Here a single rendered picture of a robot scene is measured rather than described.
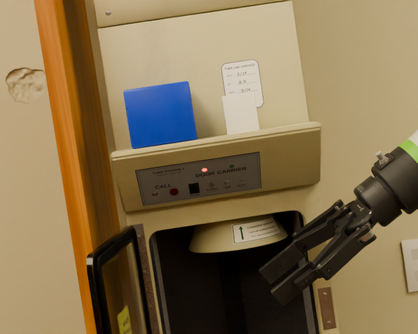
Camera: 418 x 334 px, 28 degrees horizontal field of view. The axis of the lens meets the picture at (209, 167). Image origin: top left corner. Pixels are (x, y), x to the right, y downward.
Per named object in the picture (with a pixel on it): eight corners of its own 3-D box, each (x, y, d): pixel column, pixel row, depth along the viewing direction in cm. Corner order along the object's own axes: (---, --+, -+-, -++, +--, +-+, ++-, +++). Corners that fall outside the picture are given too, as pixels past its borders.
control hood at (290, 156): (123, 211, 136) (114, 150, 136) (319, 181, 137) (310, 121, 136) (118, 219, 125) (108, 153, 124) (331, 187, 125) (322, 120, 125)
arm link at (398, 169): (449, 204, 124) (424, 186, 133) (407, 146, 121) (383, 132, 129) (417, 229, 124) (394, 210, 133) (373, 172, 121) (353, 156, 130)
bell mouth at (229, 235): (188, 242, 156) (184, 214, 155) (281, 228, 156) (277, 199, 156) (188, 258, 138) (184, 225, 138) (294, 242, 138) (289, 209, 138)
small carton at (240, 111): (227, 134, 133) (221, 97, 133) (259, 129, 133) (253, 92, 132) (227, 134, 128) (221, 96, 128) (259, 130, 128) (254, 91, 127)
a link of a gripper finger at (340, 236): (363, 228, 128) (369, 228, 126) (319, 281, 124) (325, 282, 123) (349, 210, 127) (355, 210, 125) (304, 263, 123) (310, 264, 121)
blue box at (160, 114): (135, 148, 135) (127, 93, 134) (196, 138, 135) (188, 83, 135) (131, 149, 125) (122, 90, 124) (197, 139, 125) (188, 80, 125)
